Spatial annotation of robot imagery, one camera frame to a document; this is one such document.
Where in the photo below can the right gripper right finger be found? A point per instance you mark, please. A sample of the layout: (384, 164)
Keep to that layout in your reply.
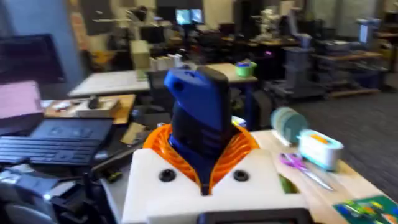
(258, 183)

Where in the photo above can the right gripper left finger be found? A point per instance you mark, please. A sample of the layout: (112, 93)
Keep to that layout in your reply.
(155, 183)

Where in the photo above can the blue electric screwdriver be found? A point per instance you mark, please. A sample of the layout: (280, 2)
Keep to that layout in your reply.
(199, 102)

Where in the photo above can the pale grey plate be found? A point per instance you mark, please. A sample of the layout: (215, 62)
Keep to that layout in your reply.
(278, 119)

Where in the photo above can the teal white box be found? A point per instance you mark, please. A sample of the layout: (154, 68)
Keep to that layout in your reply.
(320, 149)

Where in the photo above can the wooden table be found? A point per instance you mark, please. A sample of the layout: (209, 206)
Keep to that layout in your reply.
(124, 105)

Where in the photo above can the black laptop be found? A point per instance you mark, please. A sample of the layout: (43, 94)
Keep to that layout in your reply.
(59, 141)

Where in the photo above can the green board with blocks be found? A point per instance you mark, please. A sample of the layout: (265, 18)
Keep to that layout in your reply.
(370, 210)

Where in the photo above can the green bowl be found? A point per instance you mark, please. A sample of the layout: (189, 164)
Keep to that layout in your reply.
(245, 69)

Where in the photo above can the black monitor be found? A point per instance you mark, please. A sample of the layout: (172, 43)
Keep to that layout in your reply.
(28, 59)

